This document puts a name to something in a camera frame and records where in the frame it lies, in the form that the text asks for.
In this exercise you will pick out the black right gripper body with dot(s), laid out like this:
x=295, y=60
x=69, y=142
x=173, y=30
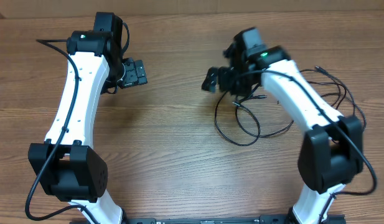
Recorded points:
x=237, y=84

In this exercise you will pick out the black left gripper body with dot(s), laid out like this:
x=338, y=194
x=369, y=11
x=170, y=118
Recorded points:
x=133, y=75

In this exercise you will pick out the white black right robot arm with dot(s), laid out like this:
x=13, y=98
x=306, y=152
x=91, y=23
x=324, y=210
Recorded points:
x=331, y=153

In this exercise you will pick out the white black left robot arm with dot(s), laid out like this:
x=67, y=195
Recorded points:
x=65, y=163

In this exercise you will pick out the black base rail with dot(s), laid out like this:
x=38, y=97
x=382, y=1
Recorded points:
x=262, y=219

